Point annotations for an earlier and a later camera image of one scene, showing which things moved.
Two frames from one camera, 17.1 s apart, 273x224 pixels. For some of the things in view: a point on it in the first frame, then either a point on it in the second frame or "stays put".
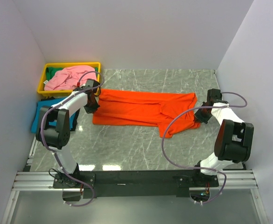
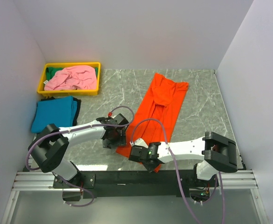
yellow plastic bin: [41, 89] stays put
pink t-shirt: [66, 78] stays put
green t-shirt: [51, 72] stays put
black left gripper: [90, 110] to [120, 141]
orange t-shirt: [173, 113] to [161, 101]
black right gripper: [198, 116] to [149, 168]
